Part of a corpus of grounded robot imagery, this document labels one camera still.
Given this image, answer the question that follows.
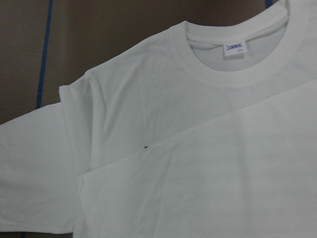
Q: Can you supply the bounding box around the white long-sleeve printed shirt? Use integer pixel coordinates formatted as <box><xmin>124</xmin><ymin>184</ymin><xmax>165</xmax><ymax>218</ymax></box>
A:
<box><xmin>0</xmin><ymin>0</ymin><xmax>317</xmax><ymax>238</ymax></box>

